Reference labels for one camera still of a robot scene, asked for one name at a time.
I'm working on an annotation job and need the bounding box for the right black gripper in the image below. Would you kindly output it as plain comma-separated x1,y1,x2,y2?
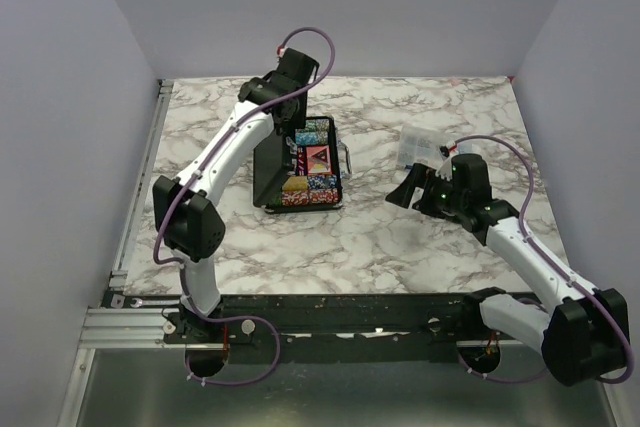
387,162,467,219

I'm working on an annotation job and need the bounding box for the red playing card deck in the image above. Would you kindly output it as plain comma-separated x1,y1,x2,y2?
303,145,334,176

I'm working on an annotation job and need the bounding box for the black poker chip case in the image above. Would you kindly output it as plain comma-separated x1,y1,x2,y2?
252,116,351,214

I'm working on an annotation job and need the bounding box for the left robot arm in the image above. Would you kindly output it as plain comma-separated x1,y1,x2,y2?
152,47,319,342

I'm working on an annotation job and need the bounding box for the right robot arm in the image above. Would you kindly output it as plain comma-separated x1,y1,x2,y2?
385,153,633,386

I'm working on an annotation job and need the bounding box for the clear plastic organizer box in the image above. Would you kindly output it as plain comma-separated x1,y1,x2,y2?
396,123,455,170

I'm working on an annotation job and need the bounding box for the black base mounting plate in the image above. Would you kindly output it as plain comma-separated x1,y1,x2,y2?
164,286,521,366

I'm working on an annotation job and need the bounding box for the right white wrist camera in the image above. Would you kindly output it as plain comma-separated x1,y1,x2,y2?
436,142,457,181

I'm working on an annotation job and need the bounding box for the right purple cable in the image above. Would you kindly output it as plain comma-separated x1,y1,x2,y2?
449,135,632,383

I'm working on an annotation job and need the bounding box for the purple cable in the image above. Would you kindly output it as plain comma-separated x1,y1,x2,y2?
152,26,336,387
449,135,632,383

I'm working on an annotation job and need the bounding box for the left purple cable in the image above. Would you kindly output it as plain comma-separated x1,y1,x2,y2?
152,26,336,387

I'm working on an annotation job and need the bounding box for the aluminium rail frame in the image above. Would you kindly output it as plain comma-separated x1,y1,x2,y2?
77,79,611,348

